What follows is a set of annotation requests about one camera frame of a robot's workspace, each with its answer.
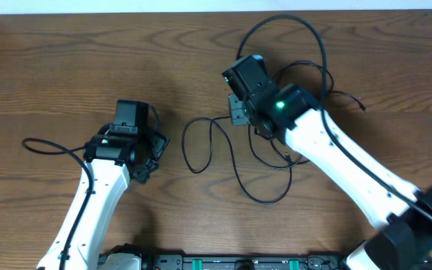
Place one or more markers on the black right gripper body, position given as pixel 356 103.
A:
pixel 237 109

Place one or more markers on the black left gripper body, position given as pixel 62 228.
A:
pixel 156 151

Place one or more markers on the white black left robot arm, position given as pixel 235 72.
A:
pixel 124 151

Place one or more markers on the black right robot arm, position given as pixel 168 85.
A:
pixel 395 207

